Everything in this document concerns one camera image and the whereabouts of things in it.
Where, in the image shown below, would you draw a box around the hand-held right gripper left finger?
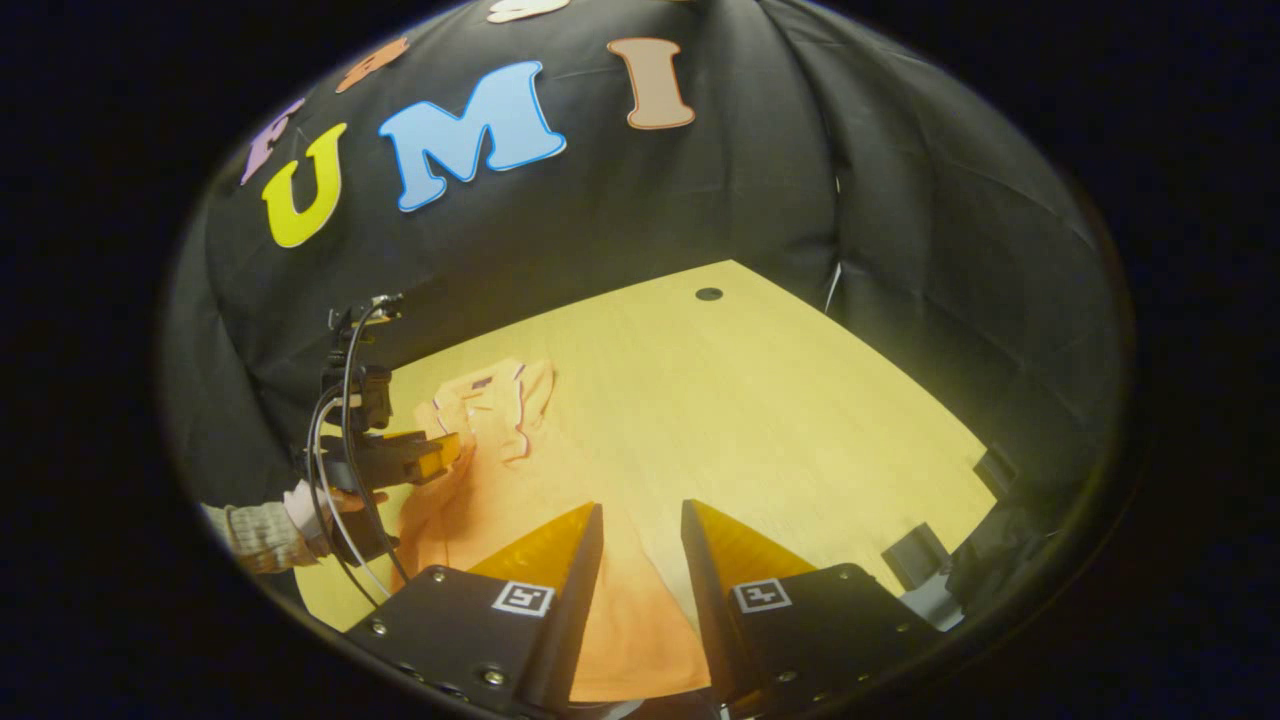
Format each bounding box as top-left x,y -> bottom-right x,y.
340,502 -> 606,720

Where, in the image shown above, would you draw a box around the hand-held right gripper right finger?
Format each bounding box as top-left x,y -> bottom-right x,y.
680,498 -> 946,720

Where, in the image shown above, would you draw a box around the orange T-shirt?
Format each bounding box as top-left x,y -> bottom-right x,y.
393,358 -> 713,703

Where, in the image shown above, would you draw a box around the black box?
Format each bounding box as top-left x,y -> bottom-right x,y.
972,443 -> 1023,496

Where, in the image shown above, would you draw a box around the black cable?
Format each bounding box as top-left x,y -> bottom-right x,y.
305,298 -> 403,611

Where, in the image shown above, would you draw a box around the white cable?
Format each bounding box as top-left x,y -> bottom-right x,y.
312,395 -> 396,603

